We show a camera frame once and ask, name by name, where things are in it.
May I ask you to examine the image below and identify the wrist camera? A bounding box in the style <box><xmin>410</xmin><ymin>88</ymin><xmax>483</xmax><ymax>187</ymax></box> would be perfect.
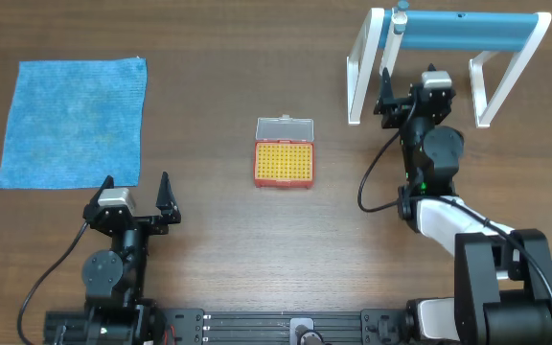
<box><xmin>96</xmin><ymin>187</ymin><xmax>138</xmax><ymax>218</ymax></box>
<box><xmin>421</xmin><ymin>70</ymin><xmax>454</xmax><ymax>92</ymax></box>

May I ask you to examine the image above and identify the red and yellow tip box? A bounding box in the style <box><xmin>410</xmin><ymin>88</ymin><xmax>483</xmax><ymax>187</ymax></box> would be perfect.
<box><xmin>253</xmin><ymin>113</ymin><xmax>316</xmax><ymax>190</ymax></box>

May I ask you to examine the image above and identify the black cable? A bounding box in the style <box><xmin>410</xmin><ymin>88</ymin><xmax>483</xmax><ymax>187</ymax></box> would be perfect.
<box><xmin>356</xmin><ymin>93</ymin><xmax>552</xmax><ymax>344</ymax></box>
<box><xmin>15</xmin><ymin>219</ymin><xmax>90</xmax><ymax>345</ymax></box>

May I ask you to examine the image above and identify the white and blue stand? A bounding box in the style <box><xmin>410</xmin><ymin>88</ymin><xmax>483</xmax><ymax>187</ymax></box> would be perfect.
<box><xmin>346</xmin><ymin>6</ymin><xmax>552</xmax><ymax>129</ymax></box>

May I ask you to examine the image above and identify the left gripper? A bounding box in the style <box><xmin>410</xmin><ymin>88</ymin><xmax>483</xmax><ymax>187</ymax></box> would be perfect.
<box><xmin>82</xmin><ymin>171</ymin><xmax>183</xmax><ymax>238</ymax></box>

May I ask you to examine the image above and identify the mounting rail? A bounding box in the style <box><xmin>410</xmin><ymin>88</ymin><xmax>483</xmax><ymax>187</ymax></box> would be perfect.
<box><xmin>43</xmin><ymin>308</ymin><xmax>411</xmax><ymax>345</ymax></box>

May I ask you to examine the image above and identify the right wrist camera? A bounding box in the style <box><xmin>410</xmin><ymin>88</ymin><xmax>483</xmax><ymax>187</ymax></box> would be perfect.
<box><xmin>421</xmin><ymin>70</ymin><xmax>454</xmax><ymax>92</ymax></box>

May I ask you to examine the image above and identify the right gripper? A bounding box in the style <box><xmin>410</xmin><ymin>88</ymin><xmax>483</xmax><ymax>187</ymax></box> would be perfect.
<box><xmin>373</xmin><ymin>62</ymin><xmax>456</xmax><ymax>129</ymax></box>

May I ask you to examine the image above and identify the white pipette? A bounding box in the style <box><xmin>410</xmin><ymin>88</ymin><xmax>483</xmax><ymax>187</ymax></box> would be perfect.
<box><xmin>379</xmin><ymin>0</ymin><xmax>410</xmax><ymax>77</ymax></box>

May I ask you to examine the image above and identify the blue cloth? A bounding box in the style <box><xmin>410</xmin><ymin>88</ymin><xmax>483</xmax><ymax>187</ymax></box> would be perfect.
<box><xmin>0</xmin><ymin>57</ymin><xmax>149</xmax><ymax>191</ymax></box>

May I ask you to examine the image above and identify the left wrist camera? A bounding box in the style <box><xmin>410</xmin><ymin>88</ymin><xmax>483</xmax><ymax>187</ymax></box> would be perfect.
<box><xmin>96</xmin><ymin>187</ymin><xmax>138</xmax><ymax>218</ymax></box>

